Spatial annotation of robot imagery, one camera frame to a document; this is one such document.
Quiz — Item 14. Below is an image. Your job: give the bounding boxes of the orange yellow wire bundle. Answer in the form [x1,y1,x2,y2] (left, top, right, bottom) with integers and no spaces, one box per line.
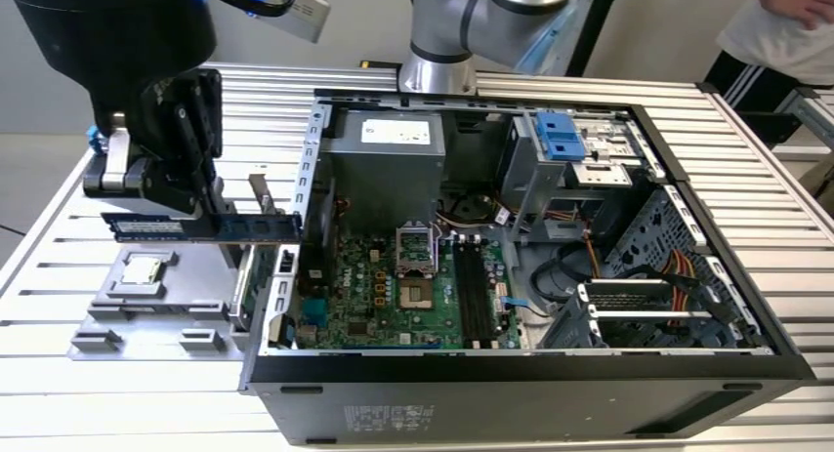
[544,202,583,222]

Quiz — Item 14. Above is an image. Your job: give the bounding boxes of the black camera cable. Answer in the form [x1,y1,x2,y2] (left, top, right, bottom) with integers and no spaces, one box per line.
[205,0,303,20]

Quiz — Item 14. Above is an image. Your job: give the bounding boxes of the blue plastic drive latch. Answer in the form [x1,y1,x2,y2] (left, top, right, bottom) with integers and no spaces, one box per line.
[532,110,584,161]

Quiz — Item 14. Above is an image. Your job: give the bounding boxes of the grey parts rack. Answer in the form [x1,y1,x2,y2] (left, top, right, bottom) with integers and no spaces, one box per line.
[64,176,288,365]

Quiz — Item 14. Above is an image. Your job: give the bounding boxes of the black round fan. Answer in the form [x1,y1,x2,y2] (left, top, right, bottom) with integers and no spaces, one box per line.
[436,187,513,228]

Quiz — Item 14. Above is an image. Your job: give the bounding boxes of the silver CPU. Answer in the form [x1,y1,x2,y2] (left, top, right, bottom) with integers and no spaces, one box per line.
[120,258,162,286]

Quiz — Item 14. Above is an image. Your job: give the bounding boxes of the black frame post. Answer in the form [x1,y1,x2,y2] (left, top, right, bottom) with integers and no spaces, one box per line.
[565,0,621,77]

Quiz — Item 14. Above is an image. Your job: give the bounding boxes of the blue expansion slot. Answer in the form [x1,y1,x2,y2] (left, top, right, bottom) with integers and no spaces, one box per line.
[337,343,448,350]

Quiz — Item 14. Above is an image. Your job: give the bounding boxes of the blue RAM stick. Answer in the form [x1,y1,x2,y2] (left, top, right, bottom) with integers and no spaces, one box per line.
[100,212,305,243]

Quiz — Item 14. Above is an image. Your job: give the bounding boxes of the red yellow wire bundle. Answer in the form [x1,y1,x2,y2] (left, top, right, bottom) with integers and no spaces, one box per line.
[660,249,698,329]

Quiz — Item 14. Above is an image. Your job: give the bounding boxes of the person in white shirt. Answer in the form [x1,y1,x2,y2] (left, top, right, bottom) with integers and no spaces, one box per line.
[702,0,834,112]

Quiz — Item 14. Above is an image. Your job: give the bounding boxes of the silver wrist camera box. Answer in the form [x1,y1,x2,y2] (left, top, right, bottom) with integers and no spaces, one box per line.
[284,0,332,46]

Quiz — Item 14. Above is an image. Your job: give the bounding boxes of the metal socket cover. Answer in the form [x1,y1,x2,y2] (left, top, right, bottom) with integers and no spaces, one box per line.
[393,219,437,277]

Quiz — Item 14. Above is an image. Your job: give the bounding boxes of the thick black cable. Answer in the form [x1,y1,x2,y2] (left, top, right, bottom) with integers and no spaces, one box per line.
[528,240,591,305]

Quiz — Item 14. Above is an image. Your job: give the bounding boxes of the CPU socket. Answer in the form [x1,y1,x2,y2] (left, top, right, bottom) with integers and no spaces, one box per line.
[395,274,437,312]

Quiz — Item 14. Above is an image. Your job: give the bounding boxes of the grey power supply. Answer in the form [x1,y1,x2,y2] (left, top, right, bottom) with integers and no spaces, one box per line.
[317,110,448,228]

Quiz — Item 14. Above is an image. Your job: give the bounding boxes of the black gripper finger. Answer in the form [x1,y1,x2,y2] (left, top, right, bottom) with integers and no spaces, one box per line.
[81,128,194,215]
[173,68,225,241]

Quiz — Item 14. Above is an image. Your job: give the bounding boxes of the black PC case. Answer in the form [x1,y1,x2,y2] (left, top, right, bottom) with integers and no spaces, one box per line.
[237,88,819,446]

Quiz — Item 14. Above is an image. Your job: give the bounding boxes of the green motherboard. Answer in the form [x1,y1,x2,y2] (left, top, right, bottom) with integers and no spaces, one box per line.
[289,231,523,350]

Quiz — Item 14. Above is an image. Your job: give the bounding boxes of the green graphics card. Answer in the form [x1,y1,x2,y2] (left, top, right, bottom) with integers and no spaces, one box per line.
[232,175,289,335]

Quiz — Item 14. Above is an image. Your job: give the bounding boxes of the grey metal drive cage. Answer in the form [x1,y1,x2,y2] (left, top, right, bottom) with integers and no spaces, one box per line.
[497,110,670,243]

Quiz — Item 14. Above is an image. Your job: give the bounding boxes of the metal disk bay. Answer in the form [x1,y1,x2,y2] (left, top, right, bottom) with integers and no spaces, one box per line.
[539,275,767,350]

